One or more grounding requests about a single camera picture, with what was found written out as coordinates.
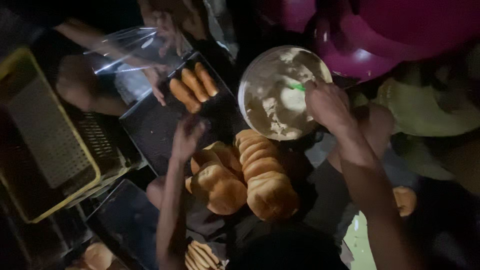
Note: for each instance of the yellow-green cloth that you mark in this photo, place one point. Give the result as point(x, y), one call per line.
point(423, 107)

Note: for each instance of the dark metal tray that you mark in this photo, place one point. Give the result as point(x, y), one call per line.
point(123, 225)

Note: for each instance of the pale round bun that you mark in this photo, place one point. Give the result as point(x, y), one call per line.
point(98, 256)

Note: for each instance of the black baking tray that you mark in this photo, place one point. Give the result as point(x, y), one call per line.
point(165, 127)

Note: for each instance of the purple plastic basin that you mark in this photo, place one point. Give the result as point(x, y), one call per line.
point(386, 33)

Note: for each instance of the single round bread bun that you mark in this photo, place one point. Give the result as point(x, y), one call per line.
point(405, 200)

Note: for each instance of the stack of sliced buns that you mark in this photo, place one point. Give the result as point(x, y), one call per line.
point(202, 257)

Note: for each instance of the yellow plastic crate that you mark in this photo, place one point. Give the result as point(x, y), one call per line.
point(48, 150)

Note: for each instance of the white tub of cream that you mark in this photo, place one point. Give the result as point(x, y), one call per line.
point(277, 97)

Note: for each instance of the pile of golden bread buns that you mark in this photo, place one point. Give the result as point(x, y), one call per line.
point(258, 176)

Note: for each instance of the person's left fingers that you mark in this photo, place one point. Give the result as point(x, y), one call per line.
point(194, 125)

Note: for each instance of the person's right fingers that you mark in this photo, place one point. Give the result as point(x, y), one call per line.
point(311, 87)

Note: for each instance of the green spreading utensil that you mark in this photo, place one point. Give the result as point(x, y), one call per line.
point(297, 87)

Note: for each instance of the person's right hand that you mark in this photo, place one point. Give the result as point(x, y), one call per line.
point(327, 105)

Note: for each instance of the person's left hand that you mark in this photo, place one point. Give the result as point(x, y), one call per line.
point(186, 138)

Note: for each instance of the clear plastic bag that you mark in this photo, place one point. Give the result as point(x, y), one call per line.
point(138, 50)

